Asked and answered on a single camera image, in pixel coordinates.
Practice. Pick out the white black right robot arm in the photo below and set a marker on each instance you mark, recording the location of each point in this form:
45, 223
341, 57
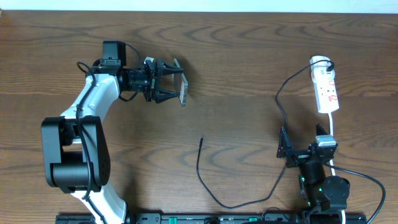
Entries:
324, 191

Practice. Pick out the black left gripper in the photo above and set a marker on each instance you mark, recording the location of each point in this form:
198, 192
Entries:
154, 87

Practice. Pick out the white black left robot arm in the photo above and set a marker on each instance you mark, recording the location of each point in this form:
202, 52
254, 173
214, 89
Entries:
76, 156

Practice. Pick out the white power strip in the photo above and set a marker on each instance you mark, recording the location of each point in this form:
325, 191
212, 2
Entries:
323, 78

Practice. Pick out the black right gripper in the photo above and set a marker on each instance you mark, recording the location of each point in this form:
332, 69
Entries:
298, 157

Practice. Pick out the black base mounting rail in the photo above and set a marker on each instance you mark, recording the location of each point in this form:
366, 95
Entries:
272, 217

